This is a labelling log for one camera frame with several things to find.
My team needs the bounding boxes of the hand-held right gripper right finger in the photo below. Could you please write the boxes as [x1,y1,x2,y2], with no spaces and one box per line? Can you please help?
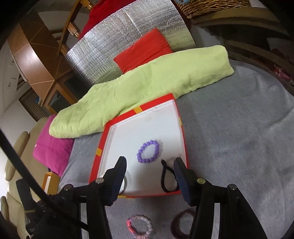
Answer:
[173,157,268,239]

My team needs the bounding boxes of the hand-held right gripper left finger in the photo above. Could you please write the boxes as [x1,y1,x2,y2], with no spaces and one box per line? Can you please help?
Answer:
[56,156,127,239]

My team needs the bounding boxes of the black hair tie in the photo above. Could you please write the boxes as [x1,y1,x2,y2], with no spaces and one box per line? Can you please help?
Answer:
[160,159,180,193]

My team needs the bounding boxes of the dark maroon hair tie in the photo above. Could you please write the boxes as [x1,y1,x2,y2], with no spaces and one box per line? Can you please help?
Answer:
[171,207,197,238]

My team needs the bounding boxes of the purple bead bracelet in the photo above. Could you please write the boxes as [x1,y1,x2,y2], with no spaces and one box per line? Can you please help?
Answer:
[137,140,160,164]

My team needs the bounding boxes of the red shallow box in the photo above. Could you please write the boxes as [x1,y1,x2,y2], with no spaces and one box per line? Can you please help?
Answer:
[89,93,190,198]

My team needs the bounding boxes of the pink clear bead bracelet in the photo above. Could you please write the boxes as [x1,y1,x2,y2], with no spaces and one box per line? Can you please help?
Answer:
[126,215,153,239]

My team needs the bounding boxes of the silver round item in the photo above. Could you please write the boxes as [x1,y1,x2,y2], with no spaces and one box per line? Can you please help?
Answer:
[119,176,131,195]

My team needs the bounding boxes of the magenta cushion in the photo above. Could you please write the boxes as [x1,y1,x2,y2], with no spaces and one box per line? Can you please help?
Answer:
[33,114,75,177]

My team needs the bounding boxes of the light green towel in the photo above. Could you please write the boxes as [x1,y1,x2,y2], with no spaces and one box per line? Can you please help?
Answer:
[49,45,235,139]

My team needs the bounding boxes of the cream sofa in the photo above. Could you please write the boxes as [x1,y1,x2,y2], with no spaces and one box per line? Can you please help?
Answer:
[0,117,50,239]

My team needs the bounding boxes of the red cushion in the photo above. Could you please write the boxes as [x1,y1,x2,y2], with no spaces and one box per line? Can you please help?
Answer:
[113,28,173,74]

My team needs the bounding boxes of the silver insulation mat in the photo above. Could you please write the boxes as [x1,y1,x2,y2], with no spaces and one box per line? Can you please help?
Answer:
[66,0,196,87]

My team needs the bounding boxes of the red cloth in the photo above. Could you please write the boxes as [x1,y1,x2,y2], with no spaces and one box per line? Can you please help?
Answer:
[81,0,136,37]

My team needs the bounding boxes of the wicker basket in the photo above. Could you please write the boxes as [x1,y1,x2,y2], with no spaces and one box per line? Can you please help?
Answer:
[178,0,250,19]

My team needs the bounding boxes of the black cable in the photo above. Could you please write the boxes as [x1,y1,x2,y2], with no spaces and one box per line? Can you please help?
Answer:
[0,130,89,232]

